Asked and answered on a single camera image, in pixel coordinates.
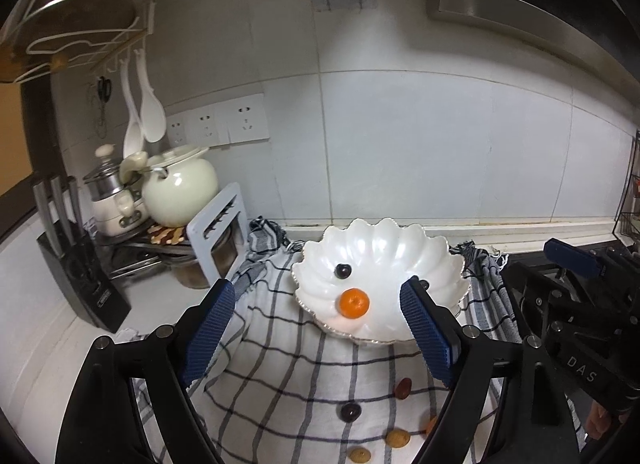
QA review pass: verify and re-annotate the red jujube date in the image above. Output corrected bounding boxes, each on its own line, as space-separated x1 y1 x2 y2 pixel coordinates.
394 377 412 400

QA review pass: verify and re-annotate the orange mandarin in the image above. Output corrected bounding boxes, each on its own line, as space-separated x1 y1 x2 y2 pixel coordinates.
337 288 370 319
424 415 438 437

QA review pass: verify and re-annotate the dark purple grape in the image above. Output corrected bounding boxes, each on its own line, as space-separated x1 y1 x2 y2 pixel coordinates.
338 401 362 424

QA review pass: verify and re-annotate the person's right hand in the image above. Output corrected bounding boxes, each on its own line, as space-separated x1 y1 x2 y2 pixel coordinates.
586 400 612 440

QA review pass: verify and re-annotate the steel pot under rack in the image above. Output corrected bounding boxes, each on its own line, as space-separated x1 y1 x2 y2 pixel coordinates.
167 228 239 291

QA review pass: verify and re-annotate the checkered grey white cloth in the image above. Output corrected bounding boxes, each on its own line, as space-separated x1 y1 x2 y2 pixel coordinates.
131 215 586 464

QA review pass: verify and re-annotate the white scalloped bowl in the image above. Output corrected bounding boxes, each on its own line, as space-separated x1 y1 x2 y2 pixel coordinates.
292 218 471 346

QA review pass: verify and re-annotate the cream ceramic pot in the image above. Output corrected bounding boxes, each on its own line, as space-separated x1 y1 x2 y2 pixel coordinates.
142 144 219 228

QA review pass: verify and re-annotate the white steel steamer pot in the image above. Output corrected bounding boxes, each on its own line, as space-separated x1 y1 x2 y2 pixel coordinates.
82 143 149 238

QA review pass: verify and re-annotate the black knife block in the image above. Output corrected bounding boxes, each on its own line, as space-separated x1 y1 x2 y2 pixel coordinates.
32 175 131 334

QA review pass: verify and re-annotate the white ladle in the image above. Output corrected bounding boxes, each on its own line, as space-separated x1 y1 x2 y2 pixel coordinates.
119 59 145 184

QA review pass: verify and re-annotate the white rice spoon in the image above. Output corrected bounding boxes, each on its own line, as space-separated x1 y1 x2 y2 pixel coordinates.
134 49 166 143

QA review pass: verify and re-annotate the black wire spice rack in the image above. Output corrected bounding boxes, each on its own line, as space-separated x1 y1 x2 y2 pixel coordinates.
613 132 640 253

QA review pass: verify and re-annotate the white wall socket strip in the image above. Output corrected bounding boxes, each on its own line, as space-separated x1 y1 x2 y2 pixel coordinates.
167 94 270 148

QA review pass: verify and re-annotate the wall mounted lid rack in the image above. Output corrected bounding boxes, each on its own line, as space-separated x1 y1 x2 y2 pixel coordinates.
1 0 156 84

